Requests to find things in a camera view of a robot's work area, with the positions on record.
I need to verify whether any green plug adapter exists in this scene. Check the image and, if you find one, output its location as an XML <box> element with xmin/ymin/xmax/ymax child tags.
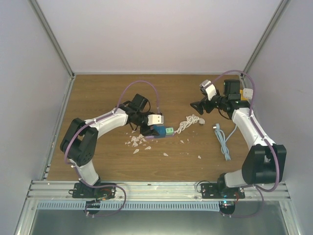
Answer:
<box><xmin>165</xmin><ymin>127</ymin><xmax>175</xmax><ymax>136</ymax></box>

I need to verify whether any purple power strip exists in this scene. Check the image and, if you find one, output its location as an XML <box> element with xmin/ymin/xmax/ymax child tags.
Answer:
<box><xmin>145</xmin><ymin>134</ymin><xmax>175</xmax><ymax>139</ymax></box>

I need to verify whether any light blue coiled cable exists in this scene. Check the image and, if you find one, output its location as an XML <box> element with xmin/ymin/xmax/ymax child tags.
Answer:
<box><xmin>212</xmin><ymin>123</ymin><xmax>238</xmax><ymax>162</ymax></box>

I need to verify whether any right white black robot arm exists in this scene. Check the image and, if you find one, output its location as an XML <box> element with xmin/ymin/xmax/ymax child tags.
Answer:
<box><xmin>190</xmin><ymin>79</ymin><xmax>287</xmax><ymax>198</ymax></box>

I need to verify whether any slotted grey cable duct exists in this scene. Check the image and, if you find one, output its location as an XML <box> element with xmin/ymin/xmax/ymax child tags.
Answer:
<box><xmin>37</xmin><ymin>200</ymin><xmax>220</xmax><ymax>212</ymax></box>

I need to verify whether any yellow plug adapter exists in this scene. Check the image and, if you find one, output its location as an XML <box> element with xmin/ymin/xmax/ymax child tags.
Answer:
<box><xmin>240</xmin><ymin>89</ymin><xmax>246</xmax><ymax>100</ymax></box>

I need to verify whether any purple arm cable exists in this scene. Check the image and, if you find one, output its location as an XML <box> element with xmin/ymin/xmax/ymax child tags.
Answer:
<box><xmin>64</xmin><ymin>81</ymin><xmax>164</xmax><ymax>188</ymax></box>
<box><xmin>212</xmin><ymin>70</ymin><xmax>281</xmax><ymax>190</ymax></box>

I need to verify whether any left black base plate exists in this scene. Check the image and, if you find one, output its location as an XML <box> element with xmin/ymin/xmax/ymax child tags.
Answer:
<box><xmin>68</xmin><ymin>182</ymin><xmax>116</xmax><ymax>200</ymax></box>

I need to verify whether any white plastic debris pile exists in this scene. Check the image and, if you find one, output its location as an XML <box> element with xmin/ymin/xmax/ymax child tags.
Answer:
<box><xmin>124</xmin><ymin>131</ymin><xmax>152</xmax><ymax>155</ymax></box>

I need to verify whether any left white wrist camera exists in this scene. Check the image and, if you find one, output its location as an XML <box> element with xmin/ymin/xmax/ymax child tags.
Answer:
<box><xmin>147</xmin><ymin>114</ymin><xmax>164</xmax><ymax>126</ymax></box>

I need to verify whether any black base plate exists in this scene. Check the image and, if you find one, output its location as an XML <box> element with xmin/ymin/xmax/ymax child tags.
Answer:
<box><xmin>195</xmin><ymin>181</ymin><xmax>245</xmax><ymax>199</ymax></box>
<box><xmin>68</xmin><ymin>182</ymin><xmax>116</xmax><ymax>200</ymax></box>

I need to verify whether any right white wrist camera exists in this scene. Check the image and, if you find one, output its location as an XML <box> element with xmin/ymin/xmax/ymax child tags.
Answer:
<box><xmin>200</xmin><ymin>80</ymin><xmax>217</xmax><ymax>101</ymax></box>

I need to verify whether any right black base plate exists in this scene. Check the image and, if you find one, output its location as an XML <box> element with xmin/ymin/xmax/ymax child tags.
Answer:
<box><xmin>195</xmin><ymin>181</ymin><xmax>245</xmax><ymax>199</ymax></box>

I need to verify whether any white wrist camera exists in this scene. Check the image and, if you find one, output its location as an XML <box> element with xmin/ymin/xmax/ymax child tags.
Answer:
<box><xmin>147</xmin><ymin>114</ymin><xmax>164</xmax><ymax>126</ymax></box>
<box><xmin>200</xmin><ymin>80</ymin><xmax>217</xmax><ymax>101</ymax></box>

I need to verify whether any aluminium front rail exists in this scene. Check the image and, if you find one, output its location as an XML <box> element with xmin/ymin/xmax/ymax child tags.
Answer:
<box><xmin>26</xmin><ymin>180</ymin><xmax>291</xmax><ymax>202</ymax></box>

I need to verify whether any white power strip cord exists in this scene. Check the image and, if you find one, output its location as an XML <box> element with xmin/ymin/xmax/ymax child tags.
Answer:
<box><xmin>174</xmin><ymin>114</ymin><xmax>205</xmax><ymax>135</ymax></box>

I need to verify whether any blue cube plug adapter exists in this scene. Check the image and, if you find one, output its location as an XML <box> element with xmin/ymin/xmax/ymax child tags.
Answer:
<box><xmin>153</xmin><ymin>125</ymin><xmax>166</xmax><ymax>135</ymax></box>

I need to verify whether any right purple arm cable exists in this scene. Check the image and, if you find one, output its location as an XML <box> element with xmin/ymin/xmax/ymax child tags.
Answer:
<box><xmin>212</xmin><ymin>70</ymin><xmax>281</xmax><ymax>190</ymax></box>

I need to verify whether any white cube adapter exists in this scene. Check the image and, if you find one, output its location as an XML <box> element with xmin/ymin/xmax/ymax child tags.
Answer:
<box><xmin>242</xmin><ymin>88</ymin><xmax>253</xmax><ymax>100</ymax></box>

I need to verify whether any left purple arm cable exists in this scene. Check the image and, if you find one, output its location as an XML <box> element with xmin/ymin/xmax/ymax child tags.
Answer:
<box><xmin>64</xmin><ymin>81</ymin><xmax>164</xmax><ymax>188</ymax></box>

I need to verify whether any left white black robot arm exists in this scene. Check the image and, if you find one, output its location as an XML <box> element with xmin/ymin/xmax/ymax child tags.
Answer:
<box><xmin>60</xmin><ymin>94</ymin><xmax>164</xmax><ymax>198</ymax></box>

